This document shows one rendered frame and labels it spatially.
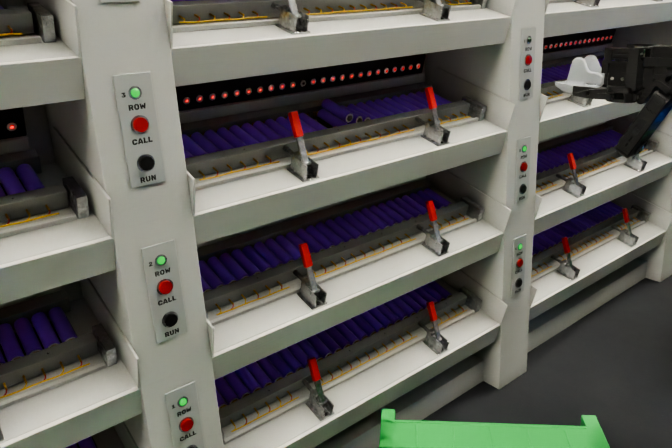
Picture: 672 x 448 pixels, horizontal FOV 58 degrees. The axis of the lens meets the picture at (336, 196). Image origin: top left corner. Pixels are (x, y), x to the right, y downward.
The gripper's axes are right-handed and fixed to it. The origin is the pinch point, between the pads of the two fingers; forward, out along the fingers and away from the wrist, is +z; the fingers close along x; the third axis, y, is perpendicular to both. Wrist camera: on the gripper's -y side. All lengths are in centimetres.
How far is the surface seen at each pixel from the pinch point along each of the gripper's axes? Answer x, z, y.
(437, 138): 21.6, 8.5, -6.0
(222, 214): 61, 8, -8
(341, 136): 36.9, 14.1, -3.8
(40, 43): 77, 12, 13
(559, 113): -12.8, 8.3, -7.1
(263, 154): 51, 14, -4
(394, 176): 31.7, 8.1, -10.1
